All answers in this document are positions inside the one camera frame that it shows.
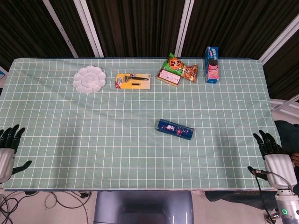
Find red and yellow small box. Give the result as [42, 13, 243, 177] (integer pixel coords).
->
[156, 68, 183, 87]

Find thin white frame post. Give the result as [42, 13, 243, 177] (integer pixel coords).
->
[43, 0, 79, 58]

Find yellow razor blister pack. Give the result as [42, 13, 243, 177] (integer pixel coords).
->
[114, 73, 151, 90]

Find dark pleated curtain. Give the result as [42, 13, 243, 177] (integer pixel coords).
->
[0, 0, 299, 101]

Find white flower-shaped palette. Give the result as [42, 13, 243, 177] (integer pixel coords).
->
[72, 65, 107, 94]

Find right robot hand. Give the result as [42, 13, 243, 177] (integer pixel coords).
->
[247, 129, 299, 191]

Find grey floor cable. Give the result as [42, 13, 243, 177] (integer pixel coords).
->
[44, 191, 92, 210]

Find green checked tablecloth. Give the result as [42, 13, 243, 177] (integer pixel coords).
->
[0, 57, 292, 191]

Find orange snack bag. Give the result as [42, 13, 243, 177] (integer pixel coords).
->
[181, 63, 199, 83]

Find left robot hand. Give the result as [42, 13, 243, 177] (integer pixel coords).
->
[0, 124, 32, 184]

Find wide white frame post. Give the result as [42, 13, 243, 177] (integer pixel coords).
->
[73, 0, 105, 58]

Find blue glasses case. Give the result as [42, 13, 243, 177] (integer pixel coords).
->
[156, 118, 195, 140]

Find white metal frame rail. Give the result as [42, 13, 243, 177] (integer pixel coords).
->
[270, 97, 299, 113]

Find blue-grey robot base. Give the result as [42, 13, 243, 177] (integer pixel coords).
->
[93, 190, 194, 224]

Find person in dark clothing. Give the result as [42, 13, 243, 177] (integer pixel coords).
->
[274, 120, 299, 168]

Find blue cookie box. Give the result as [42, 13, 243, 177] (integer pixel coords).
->
[204, 46, 220, 84]

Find black floor cable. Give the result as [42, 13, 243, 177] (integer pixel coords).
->
[0, 191, 39, 224]

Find green snack bag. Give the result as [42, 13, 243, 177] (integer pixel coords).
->
[163, 52, 185, 73]

